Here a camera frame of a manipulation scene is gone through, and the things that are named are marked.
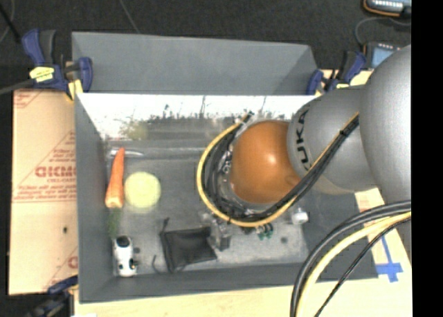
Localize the black cloth pouch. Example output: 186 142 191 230
152 217 219 274

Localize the brown cardboard board red print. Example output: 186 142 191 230
7 87 80 296

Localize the yellow-green tennis ball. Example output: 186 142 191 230
123 171 163 210

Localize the grey metal bin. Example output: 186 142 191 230
71 30 379 303

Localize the orange toy carrot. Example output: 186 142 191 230
104 147 126 238

